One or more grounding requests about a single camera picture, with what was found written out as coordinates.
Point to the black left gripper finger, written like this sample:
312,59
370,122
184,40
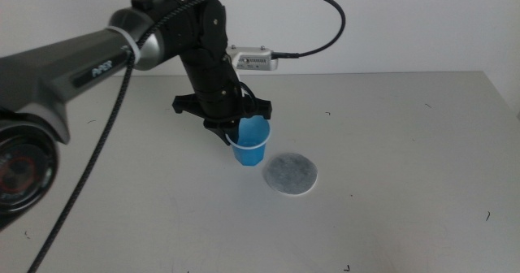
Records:
219,131

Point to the blue plastic cup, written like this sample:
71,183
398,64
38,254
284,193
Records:
248,154

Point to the round grey cup mat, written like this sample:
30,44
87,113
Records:
291,175

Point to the white zip tie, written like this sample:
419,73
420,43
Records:
132,45

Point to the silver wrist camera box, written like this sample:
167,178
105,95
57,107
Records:
256,59

